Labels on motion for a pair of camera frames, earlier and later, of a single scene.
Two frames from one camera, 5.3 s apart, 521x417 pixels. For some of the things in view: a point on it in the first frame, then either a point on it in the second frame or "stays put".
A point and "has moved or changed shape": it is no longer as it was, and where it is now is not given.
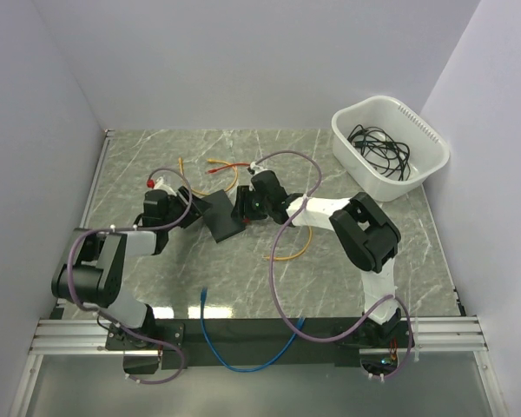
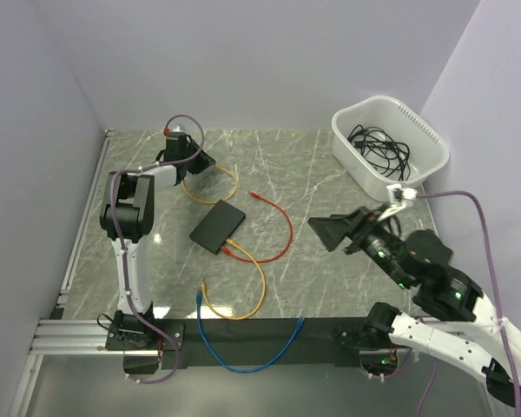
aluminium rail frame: [56, 337] stays put
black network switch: [220, 219] has moved or changed shape
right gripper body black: [254, 208] -> [370, 231]
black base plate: [182, 343] stays put
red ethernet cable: [211, 170] -> [227, 251]
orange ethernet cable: [299, 254] -> [234, 243]
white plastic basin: [385, 147] stays put
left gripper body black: [177, 206] -> [195, 158]
